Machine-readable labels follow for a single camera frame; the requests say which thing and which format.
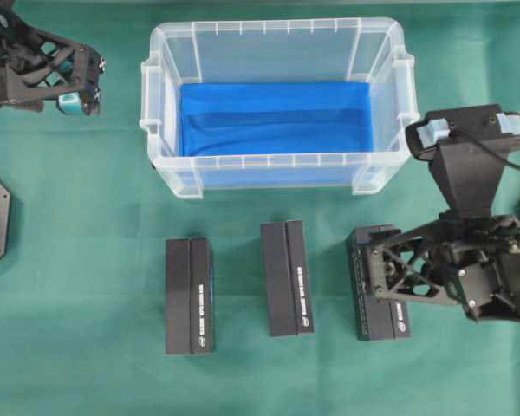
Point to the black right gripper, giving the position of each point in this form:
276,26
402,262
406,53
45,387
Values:
472,263

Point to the clear plastic storage case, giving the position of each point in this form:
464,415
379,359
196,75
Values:
369,50

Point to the blue cloth inside case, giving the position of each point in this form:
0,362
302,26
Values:
220,119

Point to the black RealSense box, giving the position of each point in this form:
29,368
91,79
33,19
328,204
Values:
376,320
189,304
288,288

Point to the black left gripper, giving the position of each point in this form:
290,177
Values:
37,66

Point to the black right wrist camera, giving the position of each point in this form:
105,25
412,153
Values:
466,149

